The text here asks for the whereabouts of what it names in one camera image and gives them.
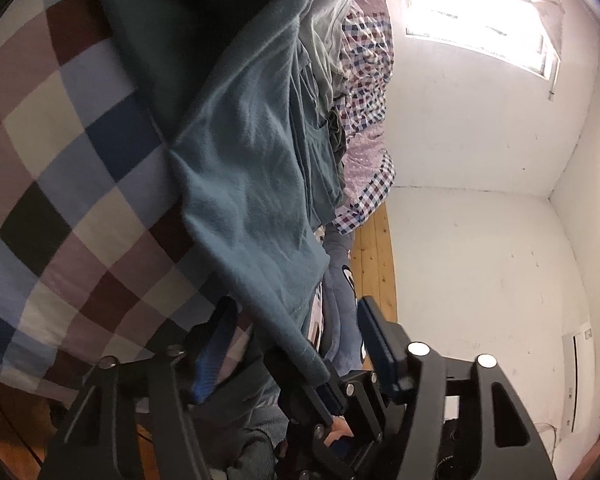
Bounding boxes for person right hand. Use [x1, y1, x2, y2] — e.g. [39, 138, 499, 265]
[324, 416, 354, 458]

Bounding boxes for olive green garment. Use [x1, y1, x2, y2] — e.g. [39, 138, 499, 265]
[327, 107, 347, 165]

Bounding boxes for plaid folded quilt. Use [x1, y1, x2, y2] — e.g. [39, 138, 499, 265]
[332, 0, 396, 235]

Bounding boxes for wooden headboard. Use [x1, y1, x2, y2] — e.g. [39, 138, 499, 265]
[351, 204, 398, 322]

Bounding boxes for plaid bed sheet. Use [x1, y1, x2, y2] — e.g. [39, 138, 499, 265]
[0, 0, 232, 401]

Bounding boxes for window with curtain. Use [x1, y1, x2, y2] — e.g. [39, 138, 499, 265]
[401, 0, 566, 100]

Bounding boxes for dark blue plush pillow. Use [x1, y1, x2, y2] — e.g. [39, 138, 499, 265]
[320, 223, 364, 376]

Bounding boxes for dark teal sweater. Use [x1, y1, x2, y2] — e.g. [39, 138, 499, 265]
[100, 0, 328, 386]

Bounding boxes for person leg grey trousers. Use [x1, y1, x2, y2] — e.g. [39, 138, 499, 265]
[190, 334, 288, 480]

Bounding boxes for white air conditioner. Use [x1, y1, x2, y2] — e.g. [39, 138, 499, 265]
[560, 322, 595, 439]

